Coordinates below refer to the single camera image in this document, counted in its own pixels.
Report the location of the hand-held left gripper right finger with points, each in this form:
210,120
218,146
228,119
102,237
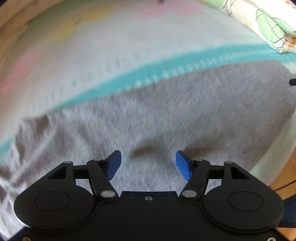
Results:
182,165

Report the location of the person's leg in blue jeans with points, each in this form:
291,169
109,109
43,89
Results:
289,213

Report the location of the grey pants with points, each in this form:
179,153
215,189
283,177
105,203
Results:
185,111

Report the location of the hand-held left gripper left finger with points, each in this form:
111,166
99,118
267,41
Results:
114,165

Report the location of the pastel printed blanket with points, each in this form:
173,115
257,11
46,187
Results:
104,58

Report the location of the folded floral quilt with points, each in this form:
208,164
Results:
261,20

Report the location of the cream wooden bed frame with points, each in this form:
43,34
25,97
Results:
11,25

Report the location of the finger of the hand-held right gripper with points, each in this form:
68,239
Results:
293,82

